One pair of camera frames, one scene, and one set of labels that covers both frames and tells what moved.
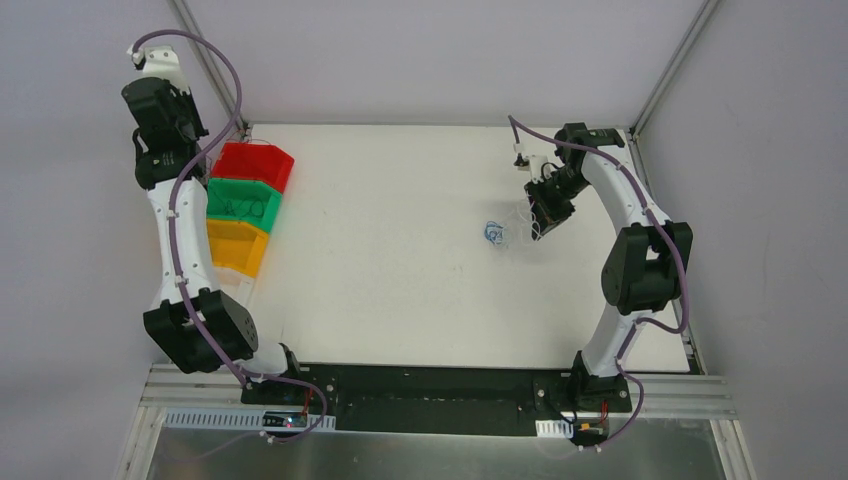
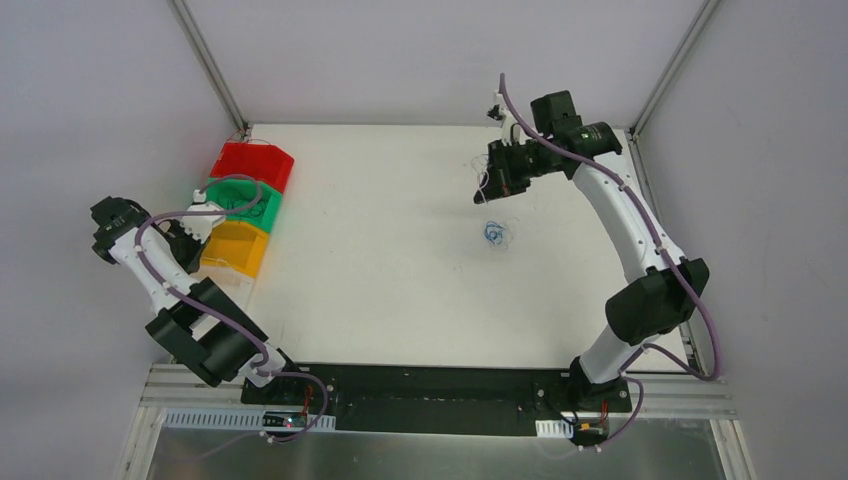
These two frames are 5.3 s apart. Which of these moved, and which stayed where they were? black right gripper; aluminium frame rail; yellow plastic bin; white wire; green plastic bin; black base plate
Moved: black right gripper; white wire
Stayed: aluminium frame rail; black base plate; green plastic bin; yellow plastic bin
